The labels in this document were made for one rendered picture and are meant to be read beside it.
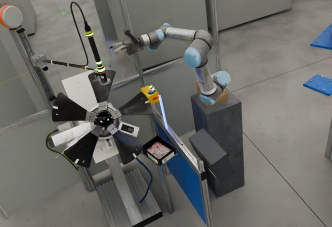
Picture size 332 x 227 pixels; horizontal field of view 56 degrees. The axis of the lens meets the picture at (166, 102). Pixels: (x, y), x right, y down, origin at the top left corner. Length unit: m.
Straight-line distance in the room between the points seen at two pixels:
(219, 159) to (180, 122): 1.87
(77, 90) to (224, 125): 1.18
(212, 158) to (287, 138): 2.01
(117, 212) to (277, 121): 2.04
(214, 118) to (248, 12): 3.93
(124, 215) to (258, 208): 1.20
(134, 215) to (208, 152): 1.44
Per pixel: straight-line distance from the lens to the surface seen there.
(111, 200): 3.24
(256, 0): 6.18
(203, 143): 1.82
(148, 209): 3.04
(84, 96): 2.53
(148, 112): 2.26
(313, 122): 3.90
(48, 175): 3.42
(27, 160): 3.27
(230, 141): 2.69
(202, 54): 1.92
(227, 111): 2.47
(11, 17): 2.50
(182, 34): 2.12
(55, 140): 2.40
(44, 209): 3.58
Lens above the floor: 2.50
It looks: 35 degrees down
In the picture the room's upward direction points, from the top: 12 degrees counter-clockwise
